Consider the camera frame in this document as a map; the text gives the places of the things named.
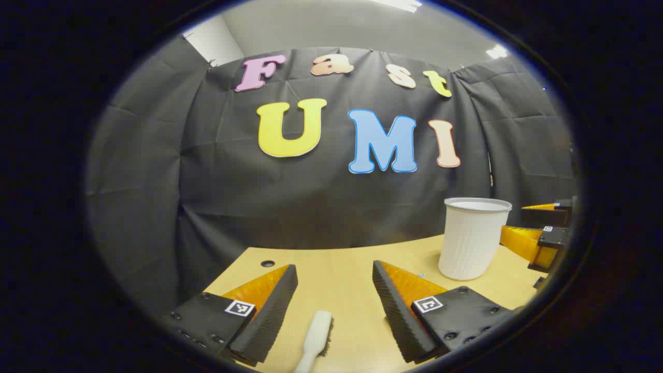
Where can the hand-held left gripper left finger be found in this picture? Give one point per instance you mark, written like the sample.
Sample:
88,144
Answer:
274,305

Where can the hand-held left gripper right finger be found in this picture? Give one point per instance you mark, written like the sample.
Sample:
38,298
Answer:
396,311

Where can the wooden desktop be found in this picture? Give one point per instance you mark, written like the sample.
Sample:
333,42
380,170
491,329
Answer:
342,280

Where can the ceiling light panel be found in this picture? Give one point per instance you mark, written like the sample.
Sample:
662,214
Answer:
399,4
497,52

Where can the small white broom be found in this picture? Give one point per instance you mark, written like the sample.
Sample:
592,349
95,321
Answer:
316,336

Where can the black backdrop cloth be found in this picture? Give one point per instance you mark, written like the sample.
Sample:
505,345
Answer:
311,207

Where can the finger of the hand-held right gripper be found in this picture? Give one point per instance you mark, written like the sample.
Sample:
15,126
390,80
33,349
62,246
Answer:
549,216
554,238

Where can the white garbage bin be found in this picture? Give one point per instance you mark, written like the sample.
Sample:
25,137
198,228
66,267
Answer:
471,243

